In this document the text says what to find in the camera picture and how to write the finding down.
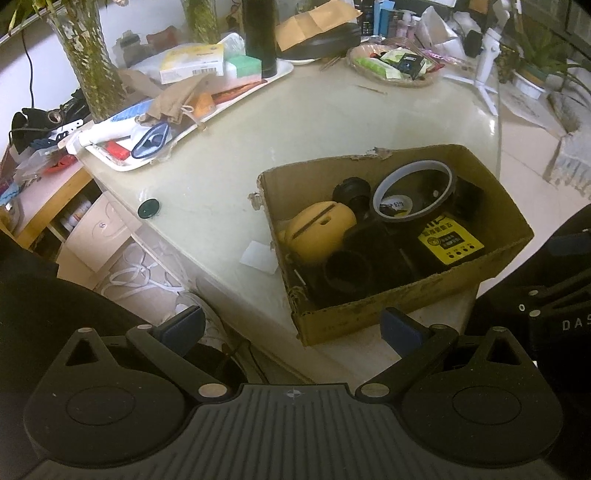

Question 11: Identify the black cylinder speaker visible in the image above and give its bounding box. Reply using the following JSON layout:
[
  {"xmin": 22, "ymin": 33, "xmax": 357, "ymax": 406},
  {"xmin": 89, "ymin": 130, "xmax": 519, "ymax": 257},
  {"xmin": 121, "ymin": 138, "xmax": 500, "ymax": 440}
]
[{"xmin": 342, "ymin": 219, "xmax": 414, "ymax": 294}]

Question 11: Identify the yellow black box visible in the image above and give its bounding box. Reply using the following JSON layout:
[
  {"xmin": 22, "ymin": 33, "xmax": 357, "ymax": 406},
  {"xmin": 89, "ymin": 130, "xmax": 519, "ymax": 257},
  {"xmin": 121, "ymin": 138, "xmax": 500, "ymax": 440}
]
[{"xmin": 408, "ymin": 214, "xmax": 485, "ymax": 276}]

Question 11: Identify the yellow bear-shaped case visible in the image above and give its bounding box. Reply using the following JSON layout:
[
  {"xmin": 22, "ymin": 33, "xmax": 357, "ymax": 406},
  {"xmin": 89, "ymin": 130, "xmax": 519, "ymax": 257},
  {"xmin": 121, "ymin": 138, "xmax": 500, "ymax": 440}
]
[{"xmin": 277, "ymin": 201, "xmax": 356, "ymax": 266}]

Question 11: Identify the black adapter part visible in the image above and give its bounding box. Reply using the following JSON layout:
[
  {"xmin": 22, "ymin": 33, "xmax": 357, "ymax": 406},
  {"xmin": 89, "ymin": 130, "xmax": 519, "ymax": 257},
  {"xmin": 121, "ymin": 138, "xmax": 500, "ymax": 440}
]
[{"xmin": 332, "ymin": 177, "xmax": 372, "ymax": 222}]

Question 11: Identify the brown cardboard box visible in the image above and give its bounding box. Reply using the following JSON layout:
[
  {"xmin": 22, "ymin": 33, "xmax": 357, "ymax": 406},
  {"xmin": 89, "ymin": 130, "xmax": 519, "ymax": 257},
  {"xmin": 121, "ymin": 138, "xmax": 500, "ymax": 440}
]
[{"xmin": 257, "ymin": 144, "xmax": 533, "ymax": 346}]

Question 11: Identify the white paper card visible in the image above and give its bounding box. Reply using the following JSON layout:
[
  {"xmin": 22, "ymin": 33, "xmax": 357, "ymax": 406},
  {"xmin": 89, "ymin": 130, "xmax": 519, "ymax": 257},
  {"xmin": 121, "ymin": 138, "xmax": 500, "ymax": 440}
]
[{"xmin": 239, "ymin": 241, "xmax": 279, "ymax": 275}]

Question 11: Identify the white drawer unit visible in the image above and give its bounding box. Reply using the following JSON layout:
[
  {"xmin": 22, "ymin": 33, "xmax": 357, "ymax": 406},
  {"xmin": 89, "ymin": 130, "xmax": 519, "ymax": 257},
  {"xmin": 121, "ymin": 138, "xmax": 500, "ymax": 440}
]
[{"xmin": 65, "ymin": 192, "xmax": 141, "ymax": 272}]

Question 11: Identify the dark green round lid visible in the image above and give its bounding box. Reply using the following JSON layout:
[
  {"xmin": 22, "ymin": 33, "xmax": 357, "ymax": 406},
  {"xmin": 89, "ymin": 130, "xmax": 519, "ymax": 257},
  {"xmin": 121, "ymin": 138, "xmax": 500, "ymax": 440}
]
[{"xmin": 136, "ymin": 198, "xmax": 160, "ymax": 220}]

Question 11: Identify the red lighter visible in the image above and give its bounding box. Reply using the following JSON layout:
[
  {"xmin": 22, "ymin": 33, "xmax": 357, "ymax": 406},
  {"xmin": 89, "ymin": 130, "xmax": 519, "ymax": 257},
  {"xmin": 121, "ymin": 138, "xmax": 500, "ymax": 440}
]
[{"xmin": 104, "ymin": 140, "xmax": 130, "ymax": 162}]

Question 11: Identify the white plastic tray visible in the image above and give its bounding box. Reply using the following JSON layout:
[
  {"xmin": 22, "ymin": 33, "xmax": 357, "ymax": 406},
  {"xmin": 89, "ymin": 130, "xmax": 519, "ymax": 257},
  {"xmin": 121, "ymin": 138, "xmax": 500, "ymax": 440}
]
[{"xmin": 84, "ymin": 59, "xmax": 294, "ymax": 172}]

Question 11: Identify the potted plant white pot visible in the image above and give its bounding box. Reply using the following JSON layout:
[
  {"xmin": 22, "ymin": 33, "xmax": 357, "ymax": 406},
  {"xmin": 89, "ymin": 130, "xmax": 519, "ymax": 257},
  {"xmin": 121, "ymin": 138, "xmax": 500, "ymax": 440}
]
[{"xmin": 507, "ymin": 14, "xmax": 590, "ymax": 93}]

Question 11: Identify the white phone gimbal tripod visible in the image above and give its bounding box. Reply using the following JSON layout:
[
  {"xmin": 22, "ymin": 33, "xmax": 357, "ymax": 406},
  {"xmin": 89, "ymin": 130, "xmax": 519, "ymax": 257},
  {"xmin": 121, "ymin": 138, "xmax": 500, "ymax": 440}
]
[{"xmin": 444, "ymin": 0, "xmax": 514, "ymax": 117}]

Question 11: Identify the yellow white medicine box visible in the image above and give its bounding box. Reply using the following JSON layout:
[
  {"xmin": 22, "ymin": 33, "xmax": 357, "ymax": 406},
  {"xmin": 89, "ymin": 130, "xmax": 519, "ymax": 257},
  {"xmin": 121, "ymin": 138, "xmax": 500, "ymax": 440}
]
[{"xmin": 159, "ymin": 44, "xmax": 224, "ymax": 85}]

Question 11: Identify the wicker snack basket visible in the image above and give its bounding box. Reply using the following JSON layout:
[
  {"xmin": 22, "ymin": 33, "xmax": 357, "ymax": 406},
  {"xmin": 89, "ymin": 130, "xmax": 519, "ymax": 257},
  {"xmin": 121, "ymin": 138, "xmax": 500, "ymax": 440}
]
[{"xmin": 346, "ymin": 39, "xmax": 444, "ymax": 88}]

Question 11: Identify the green tissue pack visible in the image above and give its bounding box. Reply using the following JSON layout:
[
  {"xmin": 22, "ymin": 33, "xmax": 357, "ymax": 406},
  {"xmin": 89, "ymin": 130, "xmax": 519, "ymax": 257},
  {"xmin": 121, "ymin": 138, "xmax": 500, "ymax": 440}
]
[{"xmin": 224, "ymin": 55, "xmax": 262, "ymax": 80}]

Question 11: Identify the black oval case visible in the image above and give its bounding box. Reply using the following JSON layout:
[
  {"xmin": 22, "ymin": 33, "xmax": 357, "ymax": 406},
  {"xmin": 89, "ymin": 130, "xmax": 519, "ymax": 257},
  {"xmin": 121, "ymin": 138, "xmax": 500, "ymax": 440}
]
[{"xmin": 276, "ymin": 23, "xmax": 362, "ymax": 60}]

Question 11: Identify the glass vase with stems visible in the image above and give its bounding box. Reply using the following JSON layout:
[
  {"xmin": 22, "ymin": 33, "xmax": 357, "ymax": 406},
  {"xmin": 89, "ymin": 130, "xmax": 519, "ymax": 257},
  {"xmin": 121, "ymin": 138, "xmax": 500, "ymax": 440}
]
[{"xmin": 45, "ymin": 1, "xmax": 126, "ymax": 123}]

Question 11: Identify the black thermos bottle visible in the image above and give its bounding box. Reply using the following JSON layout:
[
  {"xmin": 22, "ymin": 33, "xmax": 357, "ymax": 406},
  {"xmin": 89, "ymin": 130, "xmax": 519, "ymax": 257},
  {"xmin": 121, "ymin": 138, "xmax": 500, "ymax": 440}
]
[{"xmin": 242, "ymin": 0, "xmax": 277, "ymax": 78}]

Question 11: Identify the brown paper envelope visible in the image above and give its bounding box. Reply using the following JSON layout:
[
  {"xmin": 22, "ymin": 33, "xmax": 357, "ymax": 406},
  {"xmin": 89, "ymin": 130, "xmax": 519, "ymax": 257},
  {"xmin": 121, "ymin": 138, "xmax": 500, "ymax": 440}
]
[{"xmin": 276, "ymin": 0, "xmax": 362, "ymax": 51}]

